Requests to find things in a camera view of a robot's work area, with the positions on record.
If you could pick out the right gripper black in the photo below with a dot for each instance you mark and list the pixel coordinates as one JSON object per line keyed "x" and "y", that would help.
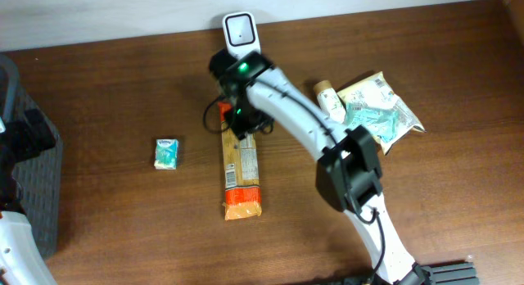
{"x": 249, "y": 124}

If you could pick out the white tube brown cap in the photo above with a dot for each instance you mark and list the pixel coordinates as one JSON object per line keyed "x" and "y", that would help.
{"x": 329, "y": 101}

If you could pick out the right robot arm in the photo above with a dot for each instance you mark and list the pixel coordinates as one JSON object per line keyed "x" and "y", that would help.
{"x": 260, "y": 94}

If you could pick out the grey plastic mesh basket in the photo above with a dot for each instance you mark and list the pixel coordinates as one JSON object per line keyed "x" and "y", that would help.
{"x": 39, "y": 177}

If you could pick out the small teal tissue pack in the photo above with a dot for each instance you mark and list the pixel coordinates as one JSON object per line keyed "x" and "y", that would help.
{"x": 166, "y": 155}

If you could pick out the white barcode scanner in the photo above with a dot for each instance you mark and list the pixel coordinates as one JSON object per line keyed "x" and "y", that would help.
{"x": 241, "y": 35}

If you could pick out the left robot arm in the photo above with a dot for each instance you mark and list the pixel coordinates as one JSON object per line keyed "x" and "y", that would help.
{"x": 21, "y": 262}

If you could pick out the grey arm base mount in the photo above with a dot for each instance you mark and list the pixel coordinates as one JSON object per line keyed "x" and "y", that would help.
{"x": 456, "y": 274}

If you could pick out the teal wet wipes pack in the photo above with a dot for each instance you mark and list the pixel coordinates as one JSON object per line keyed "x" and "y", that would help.
{"x": 381, "y": 123}

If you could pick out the orange spaghetti packet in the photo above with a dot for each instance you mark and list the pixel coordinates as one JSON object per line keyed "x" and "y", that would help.
{"x": 242, "y": 183}

